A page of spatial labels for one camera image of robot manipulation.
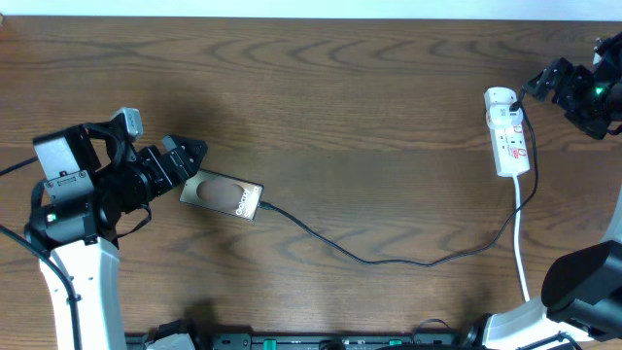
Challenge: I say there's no Galaxy S25 Ultra smartphone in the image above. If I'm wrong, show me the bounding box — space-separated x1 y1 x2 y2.
180 169 264 221

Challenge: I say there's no black USB charging cable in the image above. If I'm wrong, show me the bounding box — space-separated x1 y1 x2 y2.
256 89 540 268

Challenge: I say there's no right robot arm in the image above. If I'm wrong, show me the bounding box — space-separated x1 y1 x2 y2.
463 35 621 349

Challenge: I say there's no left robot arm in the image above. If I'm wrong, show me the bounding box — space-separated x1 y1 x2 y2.
24 122 208 349

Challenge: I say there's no white power strip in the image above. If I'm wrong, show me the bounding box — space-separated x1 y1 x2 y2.
484 87 530 178

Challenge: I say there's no white power strip cord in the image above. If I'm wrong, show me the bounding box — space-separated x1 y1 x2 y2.
511 174 532 303

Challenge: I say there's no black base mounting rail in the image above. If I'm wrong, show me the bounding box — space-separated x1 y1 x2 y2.
124 331 574 350

